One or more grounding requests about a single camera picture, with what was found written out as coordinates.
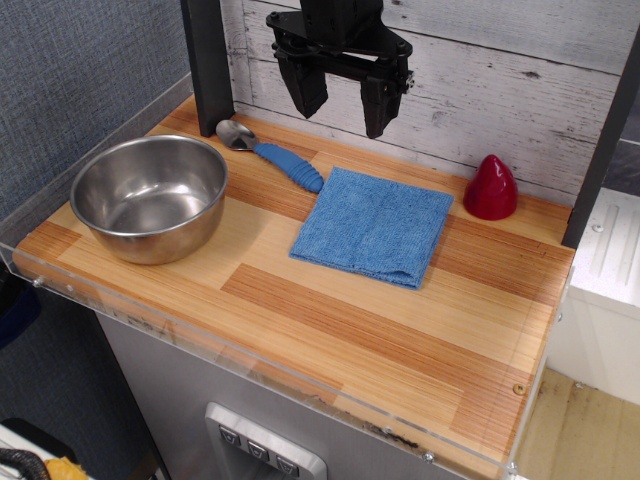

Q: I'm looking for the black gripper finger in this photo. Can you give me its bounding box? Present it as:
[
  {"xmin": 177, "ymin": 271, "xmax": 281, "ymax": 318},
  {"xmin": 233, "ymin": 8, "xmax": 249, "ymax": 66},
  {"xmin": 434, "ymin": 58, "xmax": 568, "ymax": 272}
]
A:
[
  {"xmin": 276, "ymin": 52, "xmax": 328, "ymax": 119},
  {"xmin": 361, "ymin": 77, "xmax": 402, "ymax": 139}
]

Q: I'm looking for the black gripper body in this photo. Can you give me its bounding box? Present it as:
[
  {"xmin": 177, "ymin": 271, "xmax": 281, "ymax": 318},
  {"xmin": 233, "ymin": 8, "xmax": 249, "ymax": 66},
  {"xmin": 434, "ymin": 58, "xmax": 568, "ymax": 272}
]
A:
[{"xmin": 266, "ymin": 1, "xmax": 413, "ymax": 93}]

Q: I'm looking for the silver metal pot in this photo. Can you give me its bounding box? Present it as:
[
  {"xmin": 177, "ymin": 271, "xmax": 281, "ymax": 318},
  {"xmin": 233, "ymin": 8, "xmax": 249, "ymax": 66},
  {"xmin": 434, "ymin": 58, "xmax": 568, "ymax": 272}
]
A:
[{"xmin": 70, "ymin": 135, "xmax": 229, "ymax": 265}]

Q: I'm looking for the blue folded cloth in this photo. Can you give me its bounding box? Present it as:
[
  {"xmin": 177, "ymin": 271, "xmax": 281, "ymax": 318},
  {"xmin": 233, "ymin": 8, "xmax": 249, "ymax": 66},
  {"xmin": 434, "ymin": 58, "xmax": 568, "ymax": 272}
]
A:
[{"xmin": 289, "ymin": 167, "xmax": 454, "ymax": 290}]

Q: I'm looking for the red cone-shaped toy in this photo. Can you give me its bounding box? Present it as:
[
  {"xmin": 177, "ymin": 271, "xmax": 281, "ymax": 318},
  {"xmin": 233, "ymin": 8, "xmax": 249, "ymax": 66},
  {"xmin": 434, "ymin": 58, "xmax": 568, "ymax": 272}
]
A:
[{"xmin": 463, "ymin": 154, "xmax": 518, "ymax": 221}]

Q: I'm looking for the white cabinet at right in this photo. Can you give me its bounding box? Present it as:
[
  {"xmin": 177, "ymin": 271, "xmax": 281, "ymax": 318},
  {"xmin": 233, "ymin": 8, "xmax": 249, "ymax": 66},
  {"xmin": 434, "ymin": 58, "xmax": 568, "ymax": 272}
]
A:
[{"xmin": 547, "ymin": 188, "xmax": 639, "ymax": 404}]

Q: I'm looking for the silver toy fridge cabinet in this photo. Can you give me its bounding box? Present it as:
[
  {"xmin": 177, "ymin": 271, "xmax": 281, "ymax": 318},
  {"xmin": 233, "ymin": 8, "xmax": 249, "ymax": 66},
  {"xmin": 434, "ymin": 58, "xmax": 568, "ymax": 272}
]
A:
[{"xmin": 98, "ymin": 315, "xmax": 455, "ymax": 479}]

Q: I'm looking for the grey dispenser button panel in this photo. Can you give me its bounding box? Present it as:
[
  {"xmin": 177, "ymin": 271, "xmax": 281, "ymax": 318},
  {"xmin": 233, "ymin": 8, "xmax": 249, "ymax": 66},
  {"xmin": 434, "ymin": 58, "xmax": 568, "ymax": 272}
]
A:
[{"xmin": 205, "ymin": 402, "xmax": 328, "ymax": 479}]

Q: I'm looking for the yellow black object bottom left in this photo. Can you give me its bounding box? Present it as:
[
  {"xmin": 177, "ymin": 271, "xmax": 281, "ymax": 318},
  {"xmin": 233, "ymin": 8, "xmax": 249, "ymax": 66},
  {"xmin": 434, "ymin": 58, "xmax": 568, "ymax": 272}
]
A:
[{"xmin": 1, "ymin": 448, "xmax": 91, "ymax": 480}]

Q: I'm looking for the spoon with blue handle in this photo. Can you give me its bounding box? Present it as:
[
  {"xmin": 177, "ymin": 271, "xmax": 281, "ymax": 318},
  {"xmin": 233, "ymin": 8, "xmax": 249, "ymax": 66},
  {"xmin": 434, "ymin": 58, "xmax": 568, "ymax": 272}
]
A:
[{"xmin": 215, "ymin": 120, "xmax": 324, "ymax": 193}]

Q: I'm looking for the dark left vertical post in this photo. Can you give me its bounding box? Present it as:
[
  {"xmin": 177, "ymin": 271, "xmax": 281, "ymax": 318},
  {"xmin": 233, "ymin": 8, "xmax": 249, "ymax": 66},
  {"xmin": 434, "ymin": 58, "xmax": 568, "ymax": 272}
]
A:
[{"xmin": 180, "ymin": 0, "xmax": 235, "ymax": 137}]

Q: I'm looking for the dark vertical post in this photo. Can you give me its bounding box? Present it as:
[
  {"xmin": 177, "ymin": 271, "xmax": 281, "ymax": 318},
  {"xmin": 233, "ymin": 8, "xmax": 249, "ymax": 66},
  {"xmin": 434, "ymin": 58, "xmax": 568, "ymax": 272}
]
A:
[
  {"xmin": 180, "ymin": 0, "xmax": 235, "ymax": 137},
  {"xmin": 562, "ymin": 32, "xmax": 639, "ymax": 249}
]

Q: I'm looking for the dark right vertical post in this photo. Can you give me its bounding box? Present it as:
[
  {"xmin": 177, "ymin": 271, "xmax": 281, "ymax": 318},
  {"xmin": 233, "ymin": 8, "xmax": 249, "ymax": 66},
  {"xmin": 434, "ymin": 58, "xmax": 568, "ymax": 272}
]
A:
[{"xmin": 562, "ymin": 32, "xmax": 639, "ymax": 249}]

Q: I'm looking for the clear acrylic guard rail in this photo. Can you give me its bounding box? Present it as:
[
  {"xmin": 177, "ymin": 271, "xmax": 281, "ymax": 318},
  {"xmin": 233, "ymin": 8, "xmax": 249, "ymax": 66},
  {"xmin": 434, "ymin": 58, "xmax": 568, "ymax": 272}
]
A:
[{"xmin": 0, "ymin": 72, "xmax": 576, "ymax": 480}]

